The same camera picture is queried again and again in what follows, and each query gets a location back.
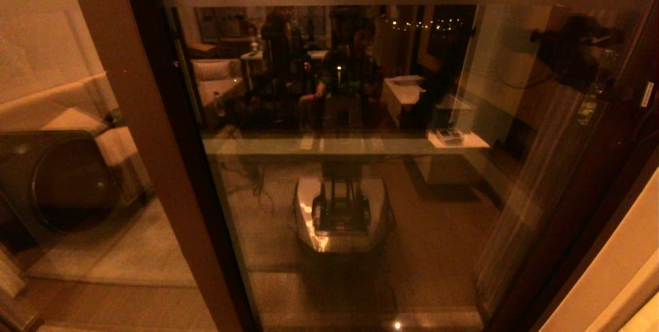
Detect dark brown door jamb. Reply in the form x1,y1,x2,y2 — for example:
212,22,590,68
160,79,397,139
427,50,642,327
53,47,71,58
530,147,659,332

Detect grey sofa with light cushions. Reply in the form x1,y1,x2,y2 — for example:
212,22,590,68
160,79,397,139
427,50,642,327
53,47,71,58
0,72,154,209

